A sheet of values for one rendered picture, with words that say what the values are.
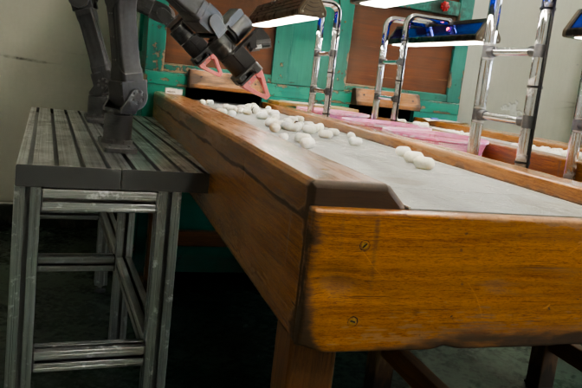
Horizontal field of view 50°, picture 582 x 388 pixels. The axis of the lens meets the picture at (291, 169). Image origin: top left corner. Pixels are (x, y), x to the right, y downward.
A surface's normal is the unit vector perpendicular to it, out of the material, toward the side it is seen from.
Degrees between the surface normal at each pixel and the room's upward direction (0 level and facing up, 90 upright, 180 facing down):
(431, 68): 90
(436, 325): 90
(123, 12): 98
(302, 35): 90
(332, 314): 90
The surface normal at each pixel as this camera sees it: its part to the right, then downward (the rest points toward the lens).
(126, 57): 0.66, 0.10
